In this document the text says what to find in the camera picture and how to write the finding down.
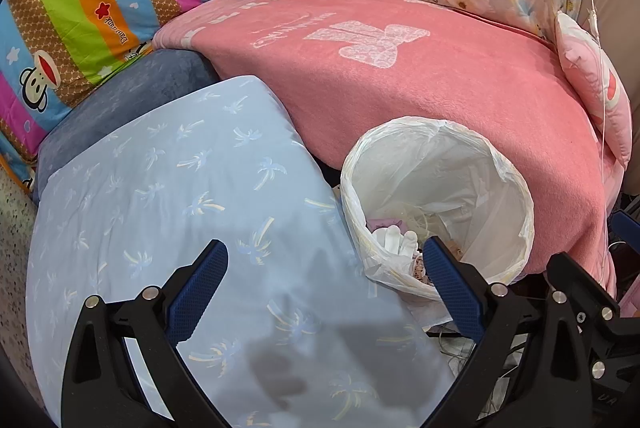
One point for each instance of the pink blanket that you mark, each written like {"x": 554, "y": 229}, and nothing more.
{"x": 400, "y": 93}

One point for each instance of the beige curtain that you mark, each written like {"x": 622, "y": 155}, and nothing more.
{"x": 620, "y": 8}

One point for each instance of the white glove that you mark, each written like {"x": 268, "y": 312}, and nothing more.
{"x": 395, "y": 240}

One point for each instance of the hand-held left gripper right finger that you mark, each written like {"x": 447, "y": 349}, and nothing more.
{"x": 452, "y": 293}

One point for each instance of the trash bin with white liner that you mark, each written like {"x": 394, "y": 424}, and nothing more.
{"x": 450, "y": 168}

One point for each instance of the pink quilted cover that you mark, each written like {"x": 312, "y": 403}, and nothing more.
{"x": 632, "y": 293}

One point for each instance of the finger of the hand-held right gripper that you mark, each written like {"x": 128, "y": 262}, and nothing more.
{"x": 575, "y": 275}
{"x": 627, "y": 228}

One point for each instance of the lilac cloth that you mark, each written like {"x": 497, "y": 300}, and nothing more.
{"x": 382, "y": 223}

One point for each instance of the striped monkey print sheet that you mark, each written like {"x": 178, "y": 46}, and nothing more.
{"x": 75, "y": 33}

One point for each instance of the blue-grey cushion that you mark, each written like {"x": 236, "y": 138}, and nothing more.
{"x": 125, "y": 98}

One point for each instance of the light blue palm print pillow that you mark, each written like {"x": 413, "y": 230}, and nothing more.
{"x": 175, "y": 188}

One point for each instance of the pink printed pillow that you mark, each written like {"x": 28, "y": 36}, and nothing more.
{"x": 595, "y": 78}

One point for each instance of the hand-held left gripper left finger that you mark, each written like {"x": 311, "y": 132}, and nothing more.
{"x": 197, "y": 288}

